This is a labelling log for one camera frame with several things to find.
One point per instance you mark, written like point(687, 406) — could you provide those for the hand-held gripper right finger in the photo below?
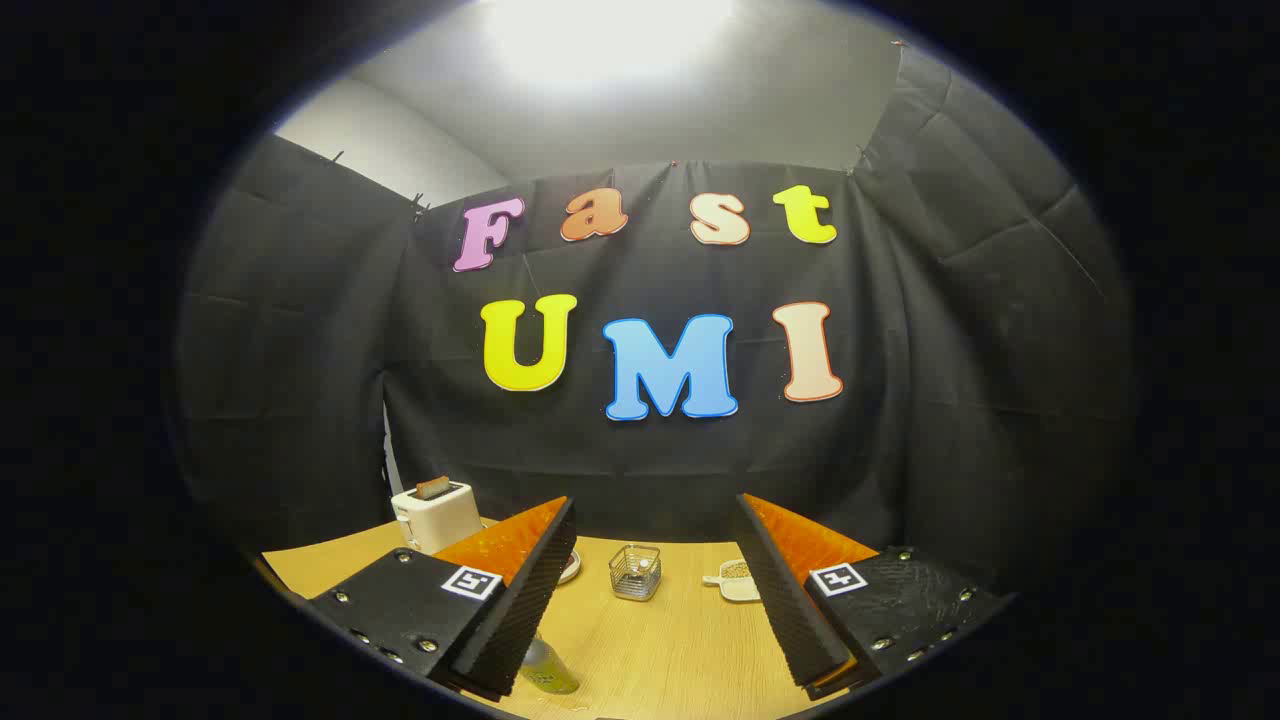
point(790, 610)

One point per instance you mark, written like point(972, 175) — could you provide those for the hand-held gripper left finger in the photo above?
point(520, 600)

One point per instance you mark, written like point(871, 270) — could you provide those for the silver bottle with green label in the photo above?
point(550, 670)

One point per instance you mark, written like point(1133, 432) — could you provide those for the small white plate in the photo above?
point(570, 568)

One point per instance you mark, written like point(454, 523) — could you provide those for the cream white toaster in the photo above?
point(440, 520)

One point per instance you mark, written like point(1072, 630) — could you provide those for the wooden table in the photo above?
point(680, 650)

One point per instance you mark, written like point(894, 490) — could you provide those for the brown toast slice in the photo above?
point(432, 487)

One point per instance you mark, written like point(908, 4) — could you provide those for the black backdrop cloth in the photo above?
point(650, 470)

